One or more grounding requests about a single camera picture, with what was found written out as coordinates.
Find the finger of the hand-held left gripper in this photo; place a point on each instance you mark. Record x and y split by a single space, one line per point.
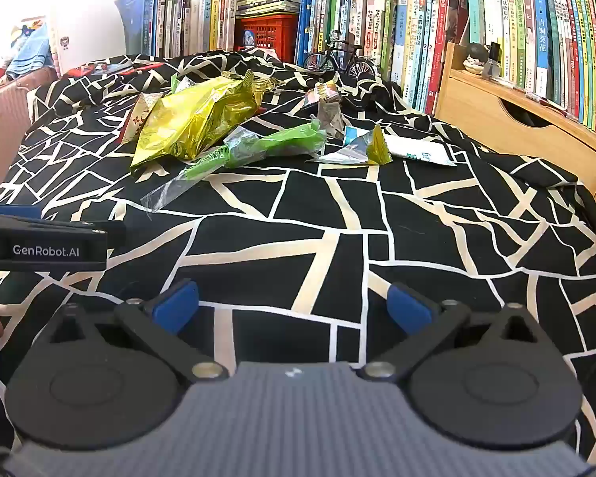
54 228

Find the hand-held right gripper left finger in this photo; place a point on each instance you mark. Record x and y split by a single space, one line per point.
176 308

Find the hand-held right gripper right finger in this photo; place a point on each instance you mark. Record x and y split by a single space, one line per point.
410 310

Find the white blue packet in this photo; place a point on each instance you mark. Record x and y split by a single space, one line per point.
417 151

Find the green plastic wrapper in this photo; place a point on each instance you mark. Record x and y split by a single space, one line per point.
278 141

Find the orange pink snack packet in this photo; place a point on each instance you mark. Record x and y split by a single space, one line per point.
323 93

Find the row of thin pale books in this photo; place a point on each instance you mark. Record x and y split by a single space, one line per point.
193 25

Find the row of colourful paperback books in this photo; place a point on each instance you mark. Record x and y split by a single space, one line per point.
551 30

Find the pink suitcase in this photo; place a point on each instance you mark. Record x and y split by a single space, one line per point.
5 129

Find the floral paper wrapper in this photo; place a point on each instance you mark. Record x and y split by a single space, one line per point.
139 114

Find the black white patterned blanket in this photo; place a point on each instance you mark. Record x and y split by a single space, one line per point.
298 208

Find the yellow silver wrapper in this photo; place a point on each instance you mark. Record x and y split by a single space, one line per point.
377 149

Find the yellow-green foil snack bag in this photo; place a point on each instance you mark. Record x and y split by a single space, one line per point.
193 119

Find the blue towel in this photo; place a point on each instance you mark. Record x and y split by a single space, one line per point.
27 52

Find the red tray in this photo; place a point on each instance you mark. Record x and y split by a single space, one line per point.
139 69

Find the small cartoon sticker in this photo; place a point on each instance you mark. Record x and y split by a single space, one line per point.
63 42

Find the greyish clear plastic bag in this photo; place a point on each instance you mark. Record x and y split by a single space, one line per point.
330 119

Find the wooden drawer unit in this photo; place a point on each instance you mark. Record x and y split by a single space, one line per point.
486 109

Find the large dark blue book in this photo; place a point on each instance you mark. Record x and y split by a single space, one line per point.
131 20

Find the black model bicycle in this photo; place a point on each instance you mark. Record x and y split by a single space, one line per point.
362 65

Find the small glass bottle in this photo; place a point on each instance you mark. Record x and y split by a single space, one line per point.
491 62

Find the small dark-haired figurine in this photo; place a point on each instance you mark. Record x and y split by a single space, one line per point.
476 57

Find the red plastic crate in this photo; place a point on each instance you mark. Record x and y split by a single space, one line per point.
268 35

